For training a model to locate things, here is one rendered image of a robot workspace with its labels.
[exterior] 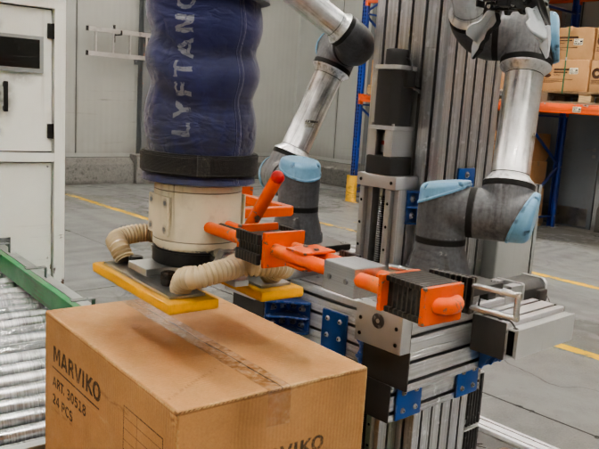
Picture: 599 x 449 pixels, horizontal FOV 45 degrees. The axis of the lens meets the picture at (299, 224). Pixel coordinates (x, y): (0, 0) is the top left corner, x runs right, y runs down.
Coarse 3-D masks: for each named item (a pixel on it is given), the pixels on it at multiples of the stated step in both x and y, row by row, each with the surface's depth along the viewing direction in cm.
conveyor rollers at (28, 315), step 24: (0, 288) 317; (0, 312) 283; (24, 312) 282; (0, 336) 258; (24, 336) 255; (0, 360) 233; (24, 360) 237; (0, 384) 216; (24, 384) 213; (0, 408) 199; (24, 408) 203; (0, 432) 183; (24, 432) 186
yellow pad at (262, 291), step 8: (256, 280) 139; (232, 288) 141; (240, 288) 138; (248, 288) 136; (256, 288) 135; (264, 288) 136; (272, 288) 136; (280, 288) 137; (288, 288) 137; (296, 288) 138; (256, 296) 134; (264, 296) 133; (272, 296) 134; (280, 296) 135; (288, 296) 137; (296, 296) 138
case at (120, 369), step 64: (64, 320) 150; (128, 320) 153; (192, 320) 156; (256, 320) 159; (64, 384) 149; (128, 384) 124; (192, 384) 121; (256, 384) 123; (320, 384) 128; (64, 448) 151; (128, 448) 125; (192, 448) 113; (256, 448) 121; (320, 448) 130
